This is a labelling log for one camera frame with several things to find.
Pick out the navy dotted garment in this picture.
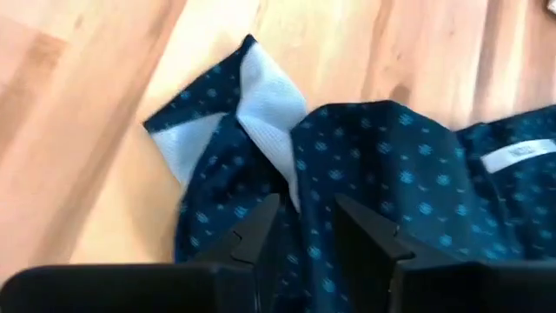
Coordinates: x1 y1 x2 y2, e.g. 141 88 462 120
142 33 556 313

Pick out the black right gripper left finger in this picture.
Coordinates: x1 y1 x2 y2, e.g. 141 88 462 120
0 193 282 313

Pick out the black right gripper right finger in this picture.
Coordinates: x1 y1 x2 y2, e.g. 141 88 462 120
333 193 556 313

